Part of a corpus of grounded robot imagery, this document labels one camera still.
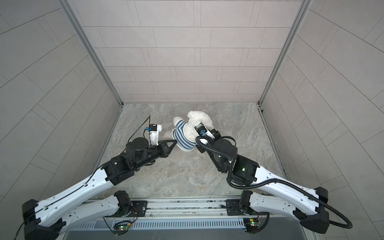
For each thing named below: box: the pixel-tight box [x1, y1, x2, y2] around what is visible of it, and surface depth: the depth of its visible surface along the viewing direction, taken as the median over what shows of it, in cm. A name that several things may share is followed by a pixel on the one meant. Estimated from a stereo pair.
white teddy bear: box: [163, 110, 214, 141], surface depth 62 cm
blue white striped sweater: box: [172, 119, 197, 151], surface depth 67 cm
